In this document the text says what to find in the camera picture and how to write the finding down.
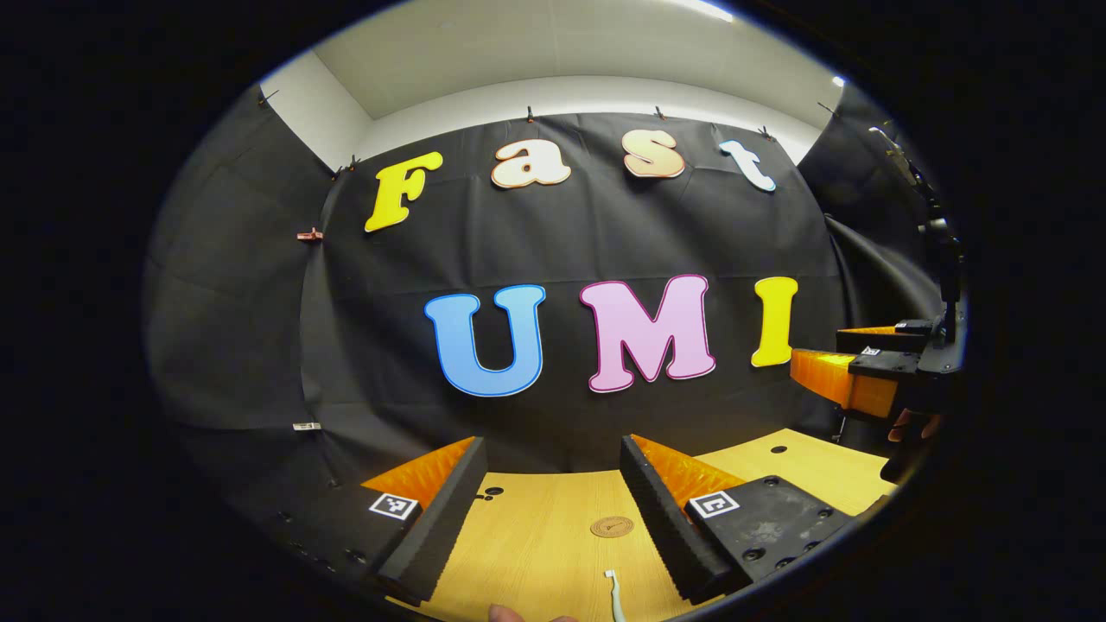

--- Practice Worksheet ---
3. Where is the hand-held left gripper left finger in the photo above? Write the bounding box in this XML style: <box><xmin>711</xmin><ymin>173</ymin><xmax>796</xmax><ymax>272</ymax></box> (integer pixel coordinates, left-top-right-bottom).
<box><xmin>268</xmin><ymin>436</ymin><xmax>489</xmax><ymax>607</ymax></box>

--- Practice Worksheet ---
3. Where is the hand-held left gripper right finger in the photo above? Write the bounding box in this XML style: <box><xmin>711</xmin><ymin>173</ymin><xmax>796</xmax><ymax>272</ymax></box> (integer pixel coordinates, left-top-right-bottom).
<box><xmin>620</xmin><ymin>434</ymin><xmax>865</xmax><ymax>606</ymax></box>

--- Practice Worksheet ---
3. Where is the wooden desktop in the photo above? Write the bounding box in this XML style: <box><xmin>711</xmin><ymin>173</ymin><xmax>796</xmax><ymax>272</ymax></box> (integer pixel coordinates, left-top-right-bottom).
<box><xmin>385</xmin><ymin>428</ymin><xmax>899</xmax><ymax>622</ymax></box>

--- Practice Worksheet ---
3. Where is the black backdrop cloth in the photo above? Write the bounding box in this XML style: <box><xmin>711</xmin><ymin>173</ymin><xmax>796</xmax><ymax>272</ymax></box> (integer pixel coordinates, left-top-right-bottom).
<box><xmin>143</xmin><ymin>82</ymin><xmax>951</xmax><ymax>519</ymax></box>

